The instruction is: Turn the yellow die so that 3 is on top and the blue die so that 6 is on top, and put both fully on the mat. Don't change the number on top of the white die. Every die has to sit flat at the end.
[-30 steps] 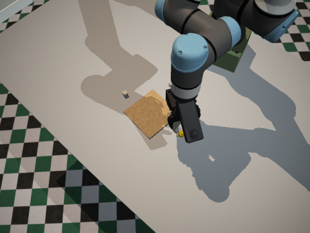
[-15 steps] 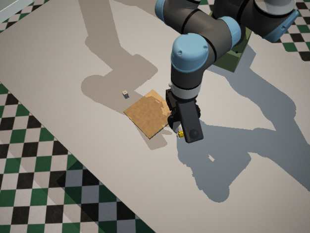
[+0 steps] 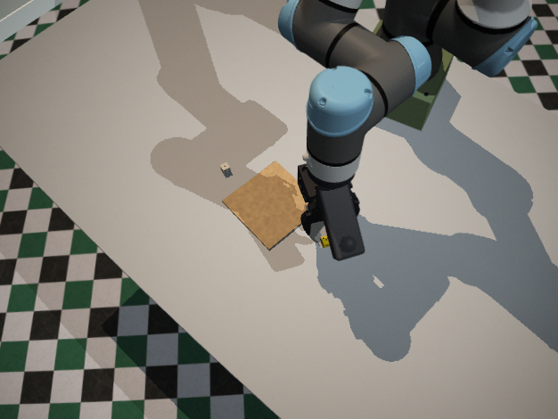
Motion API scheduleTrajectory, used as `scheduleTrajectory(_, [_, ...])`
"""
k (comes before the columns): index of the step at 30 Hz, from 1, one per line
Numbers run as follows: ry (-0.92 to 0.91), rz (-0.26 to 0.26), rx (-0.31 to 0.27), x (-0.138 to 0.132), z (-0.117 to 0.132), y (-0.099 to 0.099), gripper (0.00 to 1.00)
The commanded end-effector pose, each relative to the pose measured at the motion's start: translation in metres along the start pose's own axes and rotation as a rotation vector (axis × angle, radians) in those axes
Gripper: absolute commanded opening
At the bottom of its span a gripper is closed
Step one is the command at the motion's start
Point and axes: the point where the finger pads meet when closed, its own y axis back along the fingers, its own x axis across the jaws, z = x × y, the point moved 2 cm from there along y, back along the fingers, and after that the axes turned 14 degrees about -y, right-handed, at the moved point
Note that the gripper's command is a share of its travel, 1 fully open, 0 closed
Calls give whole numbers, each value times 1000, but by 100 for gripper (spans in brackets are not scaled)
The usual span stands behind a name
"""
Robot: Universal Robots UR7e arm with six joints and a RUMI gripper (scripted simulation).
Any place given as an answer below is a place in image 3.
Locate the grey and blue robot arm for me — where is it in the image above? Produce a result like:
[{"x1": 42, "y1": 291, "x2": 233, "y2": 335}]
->
[{"x1": 278, "y1": 0, "x2": 537, "y2": 261}]

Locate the white die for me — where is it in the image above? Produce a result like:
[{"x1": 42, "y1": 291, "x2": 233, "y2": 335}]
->
[{"x1": 220, "y1": 162, "x2": 231, "y2": 175}]

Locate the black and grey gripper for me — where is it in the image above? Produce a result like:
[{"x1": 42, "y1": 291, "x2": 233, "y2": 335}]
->
[{"x1": 298, "y1": 163, "x2": 360, "y2": 243}]

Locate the tan square mat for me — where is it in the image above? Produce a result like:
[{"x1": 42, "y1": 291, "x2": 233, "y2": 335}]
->
[{"x1": 222, "y1": 161, "x2": 308, "y2": 250}]

